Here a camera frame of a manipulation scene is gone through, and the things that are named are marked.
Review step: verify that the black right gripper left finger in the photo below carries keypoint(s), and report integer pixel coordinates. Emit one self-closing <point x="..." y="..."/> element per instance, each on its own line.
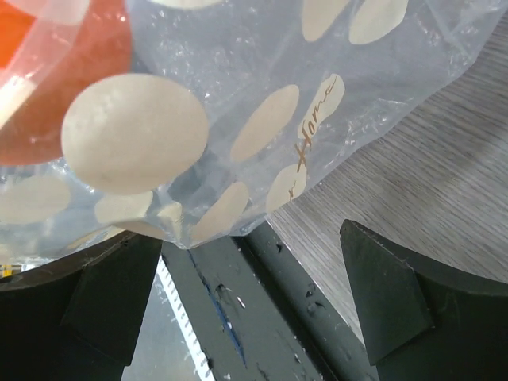
<point x="78" y="317"/>

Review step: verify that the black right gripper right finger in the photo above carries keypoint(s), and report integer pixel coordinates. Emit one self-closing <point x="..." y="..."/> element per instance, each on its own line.
<point x="422" y="319"/>

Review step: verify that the clear zip top bag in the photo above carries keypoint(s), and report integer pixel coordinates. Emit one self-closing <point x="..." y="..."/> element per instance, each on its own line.
<point x="230" y="110"/>

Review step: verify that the perforated metal cable rail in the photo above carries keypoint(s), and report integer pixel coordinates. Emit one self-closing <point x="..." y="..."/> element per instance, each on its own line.
<point x="202" y="368"/>

